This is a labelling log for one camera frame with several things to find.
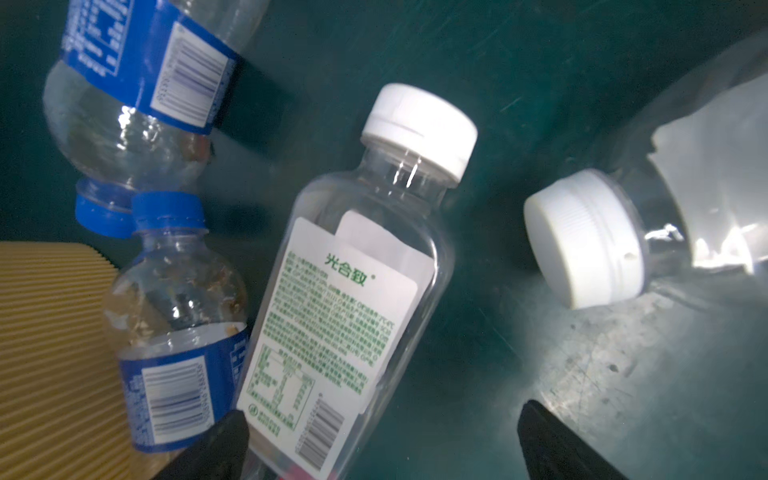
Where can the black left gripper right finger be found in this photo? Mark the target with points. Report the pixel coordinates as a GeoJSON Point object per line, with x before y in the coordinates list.
{"type": "Point", "coordinates": [552, 451]}

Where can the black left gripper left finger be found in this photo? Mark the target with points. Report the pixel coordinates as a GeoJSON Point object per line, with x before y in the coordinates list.
{"type": "Point", "coordinates": [219, 454]}

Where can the yellow slatted waste bin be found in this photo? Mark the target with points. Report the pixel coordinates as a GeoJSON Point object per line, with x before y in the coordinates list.
{"type": "Point", "coordinates": [62, 408]}

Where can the clear green-label white-cap bottle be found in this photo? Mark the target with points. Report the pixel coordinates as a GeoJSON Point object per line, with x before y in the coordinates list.
{"type": "Point", "coordinates": [364, 261]}

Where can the clear blue-label water bottle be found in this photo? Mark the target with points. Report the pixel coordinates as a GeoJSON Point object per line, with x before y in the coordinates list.
{"type": "Point", "coordinates": [133, 98]}

